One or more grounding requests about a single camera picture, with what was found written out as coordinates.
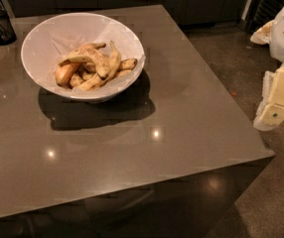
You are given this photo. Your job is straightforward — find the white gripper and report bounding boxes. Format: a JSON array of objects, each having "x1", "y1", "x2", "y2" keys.
[{"x1": 250, "y1": 7, "x2": 284, "y2": 131}]

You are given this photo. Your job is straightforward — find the spotted yellow banana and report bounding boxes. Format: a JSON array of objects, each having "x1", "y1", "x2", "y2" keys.
[{"x1": 59, "y1": 48, "x2": 110, "y2": 79}]

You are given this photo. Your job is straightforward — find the small banana piece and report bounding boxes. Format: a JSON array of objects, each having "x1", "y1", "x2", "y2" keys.
[{"x1": 119, "y1": 59, "x2": 137, "y2": 70}]

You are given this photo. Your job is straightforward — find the spotted banana right side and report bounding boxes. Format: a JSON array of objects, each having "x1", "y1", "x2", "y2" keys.
[{"x1": 77, "y1": 41, "x2": 121, "y2": 91}]

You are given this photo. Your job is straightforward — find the orange-yellow banana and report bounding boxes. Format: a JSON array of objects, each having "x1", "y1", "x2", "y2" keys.
[{"x1": 55, "y1": 63, "x2": 80, "y2": 86}]

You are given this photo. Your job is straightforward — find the white bowl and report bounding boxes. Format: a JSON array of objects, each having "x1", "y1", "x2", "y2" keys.
[{"x1": 21, "y1": 13, "x2": 145, "y2": 102}]

